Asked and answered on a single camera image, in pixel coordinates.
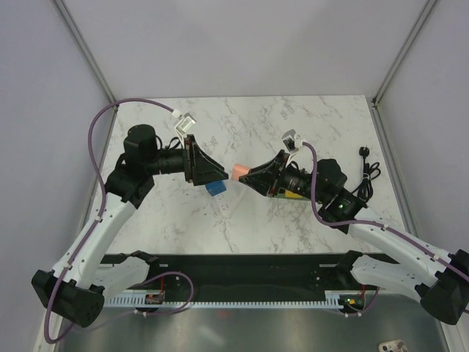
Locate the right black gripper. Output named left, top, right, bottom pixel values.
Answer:
left=239, top=150, right=326, bottom=205

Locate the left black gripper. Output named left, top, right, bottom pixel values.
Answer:
left=145, top=134, right=228, bottom=186

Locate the blue cube adapter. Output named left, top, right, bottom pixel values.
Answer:
left=205, top=180, right=226, bottom=197

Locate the yellow cube adapter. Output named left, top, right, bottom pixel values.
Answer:
left=284, top=190, right=303, bottom=199

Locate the pink charger plug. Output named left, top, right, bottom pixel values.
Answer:
left=232, top=164, right=251, bottom=181

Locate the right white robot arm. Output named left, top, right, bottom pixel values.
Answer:
left=232, top=150, right=468, bottom=325

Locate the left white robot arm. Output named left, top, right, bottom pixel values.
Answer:
left=32, top=125, right=229, bottom=328

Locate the green power strip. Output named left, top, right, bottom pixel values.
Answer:
left=275, top=190, right=310, bottom=201

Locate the white power strip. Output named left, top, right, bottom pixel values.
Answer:
left=215, top=189, right=245, bottom=219

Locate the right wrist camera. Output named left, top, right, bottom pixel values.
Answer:
left=281, top=129, right=304, bottom=164

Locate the black power strip cord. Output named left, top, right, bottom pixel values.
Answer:
left=352, top=146, right=382, bottom=201

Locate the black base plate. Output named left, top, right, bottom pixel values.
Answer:
left=98, top=252, right=404, bottom=304

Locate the white cable duct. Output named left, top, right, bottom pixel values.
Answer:
left=104, top=290, right=343, bottom=309

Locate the right aluminium frame post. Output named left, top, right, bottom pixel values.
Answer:
left=369, top=0, right=440, bottom=109

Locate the aluminium frame post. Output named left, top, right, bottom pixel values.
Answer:
left=369, top=0, right=440, bottom=109
left=51, top=0, right=117, bottom=103

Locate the left aluminium frame post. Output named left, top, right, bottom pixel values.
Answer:
left=51, top=0, right=117, bottom=103

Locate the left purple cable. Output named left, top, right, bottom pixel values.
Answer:
left=43, top=98, right=177, bottom=345

